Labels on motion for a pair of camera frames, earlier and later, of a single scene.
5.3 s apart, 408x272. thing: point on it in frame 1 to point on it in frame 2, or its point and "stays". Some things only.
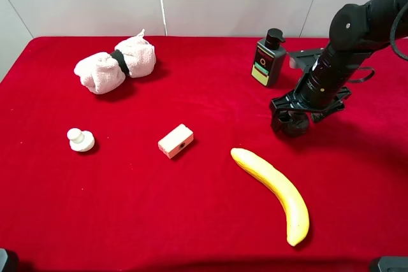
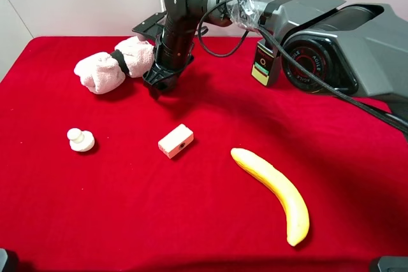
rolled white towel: x=101 y=74 stays
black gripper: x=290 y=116 to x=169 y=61
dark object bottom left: x=9 y=260 stays
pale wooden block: x=176 y=140 stays
